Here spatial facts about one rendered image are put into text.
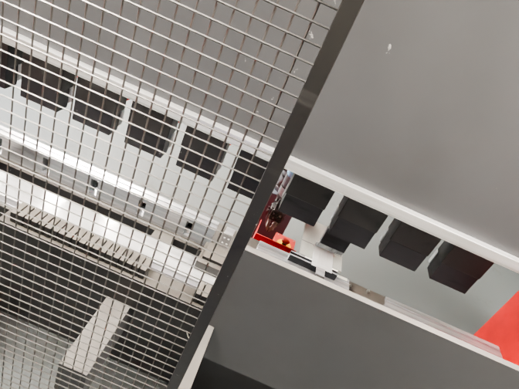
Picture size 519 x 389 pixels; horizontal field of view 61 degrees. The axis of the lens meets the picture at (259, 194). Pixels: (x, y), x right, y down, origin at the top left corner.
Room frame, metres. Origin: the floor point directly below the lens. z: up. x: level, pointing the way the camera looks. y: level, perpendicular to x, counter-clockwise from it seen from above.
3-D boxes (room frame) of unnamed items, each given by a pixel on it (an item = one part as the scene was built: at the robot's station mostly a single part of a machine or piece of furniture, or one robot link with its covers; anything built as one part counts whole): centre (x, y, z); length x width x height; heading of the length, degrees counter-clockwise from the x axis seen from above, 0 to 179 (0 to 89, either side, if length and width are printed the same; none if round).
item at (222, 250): (1.22, 0.04, 1.01); 0.26 x 0.12 x 0.05; 1
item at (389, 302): (1.39, -0.88, 0.92); 0.50 x 0.06 x 0.10; 91
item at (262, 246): (1.38, -0.27, 0.92); 0.39 x 0.06 x 0.10; 91
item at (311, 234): (1.53, -0.33, 1.00); 0.26 x 0.18 x 0.01; 1
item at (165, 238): (0.98, 0.26, 0.81); 0.64 x 0.08 x 0.14; 1
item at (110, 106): (1.36, 0.65, 1.26); 0.15 x 0.09 x 0.17; 91
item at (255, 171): (1.37, 0.05, 1.26); 0.15 x 0.09 x 0.17; 91
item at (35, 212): (0.96, 0.43, 1.02); 0.44 x 0.06 x 0.04; 91
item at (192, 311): (0.96, 0.17, 0.94); 1.02 x 0.06 x 0.12; 91
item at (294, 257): (1.38, -0.30, 0.99); 0.20 x 0.03 x 0.03; 91
